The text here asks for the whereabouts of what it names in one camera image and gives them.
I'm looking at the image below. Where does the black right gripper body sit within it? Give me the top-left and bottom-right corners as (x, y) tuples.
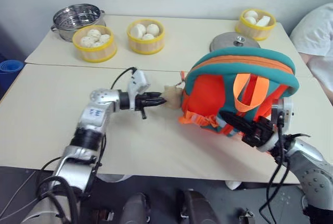
(241, 116), (275, 148)

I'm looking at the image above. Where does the person in white clothes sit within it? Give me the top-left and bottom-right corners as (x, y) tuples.
(289, 2), (333, 105)

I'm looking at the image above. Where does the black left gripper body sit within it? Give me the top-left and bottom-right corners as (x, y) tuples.
(134, 92), (149, 120)

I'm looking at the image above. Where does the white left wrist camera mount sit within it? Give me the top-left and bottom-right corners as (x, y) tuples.
(126, 69), (151, 96)

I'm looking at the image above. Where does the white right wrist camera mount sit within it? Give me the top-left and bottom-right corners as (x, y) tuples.
(256, 97), (295, 154)

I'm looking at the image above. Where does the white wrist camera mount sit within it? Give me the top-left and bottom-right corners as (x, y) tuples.
(256, 97), (295, 154)
(126, 69), (151, 96)

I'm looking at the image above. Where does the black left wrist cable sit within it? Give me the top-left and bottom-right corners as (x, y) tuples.
(109, 67), (138, 91)

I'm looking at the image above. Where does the yellow rimmed wooden steamer basket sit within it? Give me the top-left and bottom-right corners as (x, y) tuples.
(126, 19), (166, 56)
(235, 8), (277, 42)
(72, 24), (118, 64)

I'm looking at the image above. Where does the stainless steel pot lid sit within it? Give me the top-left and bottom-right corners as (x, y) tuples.
(210, 32), (261, 53)

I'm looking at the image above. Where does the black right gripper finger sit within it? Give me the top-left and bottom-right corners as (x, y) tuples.
(226, 119), (258, 138)
(220, 111), (259, 131)

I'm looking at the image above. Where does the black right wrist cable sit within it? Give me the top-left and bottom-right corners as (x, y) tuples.
(259, 113), (313, 224)

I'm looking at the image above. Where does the stainless steel steamer pot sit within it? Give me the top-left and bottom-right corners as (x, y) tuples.
(50, 4), (107, 43)

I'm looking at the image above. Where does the orange and teal backpack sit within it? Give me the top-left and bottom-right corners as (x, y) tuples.
(177, 46), (300, 138)

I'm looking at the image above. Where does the angular white steamed bun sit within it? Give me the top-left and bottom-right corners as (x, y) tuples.
(255, 15), (272, 27)

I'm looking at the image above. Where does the small beige plush keychain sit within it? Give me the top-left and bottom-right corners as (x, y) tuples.
(162, 84), (183, 110)

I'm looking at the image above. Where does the blue rolled mat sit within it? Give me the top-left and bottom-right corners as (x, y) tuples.
(0, 59), (24, 85)

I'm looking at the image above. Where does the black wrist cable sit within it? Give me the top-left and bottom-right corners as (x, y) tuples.
(259, 113), (313, 224)
(109, 67), (138, 91)

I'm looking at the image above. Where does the dark rounded shape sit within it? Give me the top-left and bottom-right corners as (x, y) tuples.
(177, 189), (222, 224)
(121, 192), (151, 224)

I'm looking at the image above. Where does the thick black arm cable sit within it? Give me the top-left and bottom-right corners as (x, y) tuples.
(38, 153), (108, 224)

